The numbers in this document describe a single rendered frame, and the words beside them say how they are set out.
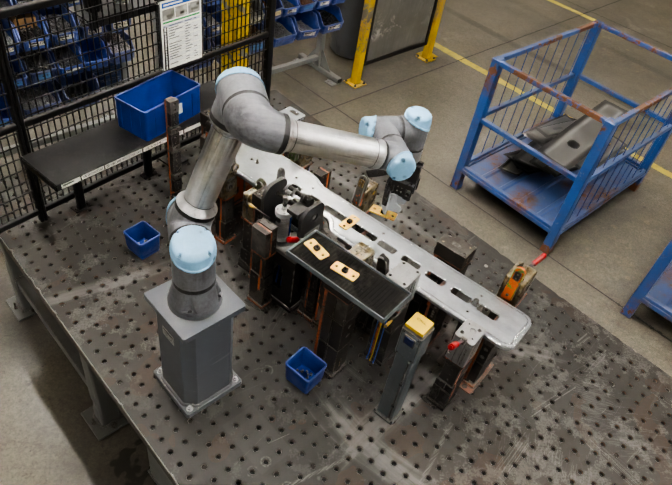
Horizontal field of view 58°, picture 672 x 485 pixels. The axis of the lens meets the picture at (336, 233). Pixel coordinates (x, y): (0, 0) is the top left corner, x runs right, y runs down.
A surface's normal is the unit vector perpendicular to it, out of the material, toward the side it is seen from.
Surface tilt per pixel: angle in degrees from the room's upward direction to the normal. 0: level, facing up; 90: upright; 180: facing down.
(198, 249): 8
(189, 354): 90
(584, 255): 0
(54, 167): 0
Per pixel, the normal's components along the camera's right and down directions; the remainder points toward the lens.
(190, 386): -0.07, 0.69
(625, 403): 0.13, -0.73
